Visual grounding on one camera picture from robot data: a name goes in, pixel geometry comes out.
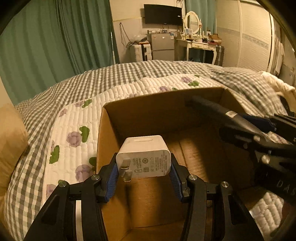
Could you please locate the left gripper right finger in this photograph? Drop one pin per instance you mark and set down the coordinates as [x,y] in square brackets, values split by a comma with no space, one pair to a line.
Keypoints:
[230,218]

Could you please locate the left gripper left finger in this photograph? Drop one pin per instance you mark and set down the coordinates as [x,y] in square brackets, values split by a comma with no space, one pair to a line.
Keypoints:
[57,218]

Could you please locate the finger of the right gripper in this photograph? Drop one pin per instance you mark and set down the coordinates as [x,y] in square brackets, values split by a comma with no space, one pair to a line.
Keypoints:
[255,142]
[283,125]

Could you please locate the white power adapter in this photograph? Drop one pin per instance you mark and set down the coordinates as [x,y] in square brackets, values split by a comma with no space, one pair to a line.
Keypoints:
[143,157]

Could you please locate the grey checkered blanket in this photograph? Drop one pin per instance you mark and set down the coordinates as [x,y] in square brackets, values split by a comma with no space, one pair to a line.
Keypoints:
[24,197]

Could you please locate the cream puffer jacket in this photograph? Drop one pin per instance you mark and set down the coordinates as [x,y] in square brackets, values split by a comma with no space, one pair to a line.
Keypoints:
[279,85]

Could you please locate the floral quilted bedspread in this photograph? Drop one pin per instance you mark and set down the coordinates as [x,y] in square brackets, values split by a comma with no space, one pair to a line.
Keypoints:
[72,146]

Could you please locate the open cardboard box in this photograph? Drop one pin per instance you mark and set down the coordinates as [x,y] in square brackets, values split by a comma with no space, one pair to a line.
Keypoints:
[148,209]

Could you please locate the white louvered wardrobe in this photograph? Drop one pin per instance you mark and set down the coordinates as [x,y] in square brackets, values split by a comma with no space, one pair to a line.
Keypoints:
[249,36]

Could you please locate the beige pillow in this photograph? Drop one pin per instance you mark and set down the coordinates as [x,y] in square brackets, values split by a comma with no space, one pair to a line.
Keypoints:
[14,141]

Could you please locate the white dressing table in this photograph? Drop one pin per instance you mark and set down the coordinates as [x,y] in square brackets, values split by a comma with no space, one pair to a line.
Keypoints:
[200,46]

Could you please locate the silver mini fridge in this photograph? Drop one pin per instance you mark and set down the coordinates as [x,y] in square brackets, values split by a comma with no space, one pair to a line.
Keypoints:
[163,46]

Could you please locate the oval vanity mirror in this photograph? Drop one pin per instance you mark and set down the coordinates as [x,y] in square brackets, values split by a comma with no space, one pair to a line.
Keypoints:
[192,22]

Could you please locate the white suitcase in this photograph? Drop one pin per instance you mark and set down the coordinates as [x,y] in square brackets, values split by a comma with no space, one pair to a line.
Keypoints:
[140,52]

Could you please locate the green window curtain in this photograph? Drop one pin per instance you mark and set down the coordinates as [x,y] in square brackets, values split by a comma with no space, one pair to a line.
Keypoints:
[206,11]

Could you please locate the black wall television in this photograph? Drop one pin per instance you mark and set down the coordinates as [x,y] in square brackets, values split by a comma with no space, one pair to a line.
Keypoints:
[162,14]

